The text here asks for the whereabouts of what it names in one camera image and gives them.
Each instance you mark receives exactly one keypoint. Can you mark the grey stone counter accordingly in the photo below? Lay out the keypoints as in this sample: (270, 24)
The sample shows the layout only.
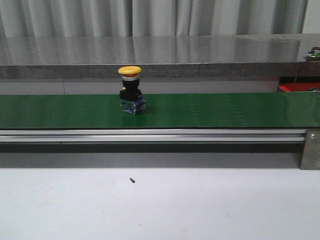
(274, 55)

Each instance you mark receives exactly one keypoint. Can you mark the green conveyor belt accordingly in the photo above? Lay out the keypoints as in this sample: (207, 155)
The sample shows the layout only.
(198, 110)

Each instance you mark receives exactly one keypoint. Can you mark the red bin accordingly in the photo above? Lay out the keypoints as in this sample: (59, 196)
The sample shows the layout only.
(302, 84)

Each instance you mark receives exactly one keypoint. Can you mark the green circuit board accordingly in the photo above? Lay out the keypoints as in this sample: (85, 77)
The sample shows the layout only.
(313, 54)

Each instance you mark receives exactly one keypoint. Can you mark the grey curtain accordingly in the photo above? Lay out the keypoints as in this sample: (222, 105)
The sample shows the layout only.
(138, 18)

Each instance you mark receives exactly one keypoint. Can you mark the aluminium conveyor side rail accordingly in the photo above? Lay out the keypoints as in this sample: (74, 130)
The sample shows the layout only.
(152, 135)

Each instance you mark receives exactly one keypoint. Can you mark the metal conveyor support bracket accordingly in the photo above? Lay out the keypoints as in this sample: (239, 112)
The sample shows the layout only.
(311, 152)

